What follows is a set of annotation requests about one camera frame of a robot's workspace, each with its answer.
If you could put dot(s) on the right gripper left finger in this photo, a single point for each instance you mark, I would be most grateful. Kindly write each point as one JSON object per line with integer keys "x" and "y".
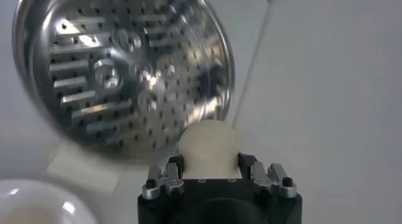
{"x": 172, "y": 181}

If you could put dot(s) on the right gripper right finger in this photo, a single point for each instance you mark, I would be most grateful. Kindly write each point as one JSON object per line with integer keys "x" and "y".
{"x": 259, "y": 175}

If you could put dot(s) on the white steamed baozi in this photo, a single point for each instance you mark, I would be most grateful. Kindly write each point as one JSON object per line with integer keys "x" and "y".
{"x": 208, "y": 147}

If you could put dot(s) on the stainless steel steamer basket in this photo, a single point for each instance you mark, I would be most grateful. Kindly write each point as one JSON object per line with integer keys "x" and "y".
{"x": 125, "y": 71}

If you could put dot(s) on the white round plate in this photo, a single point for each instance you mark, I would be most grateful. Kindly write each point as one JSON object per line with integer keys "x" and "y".
{"x": 69, "y": 197}

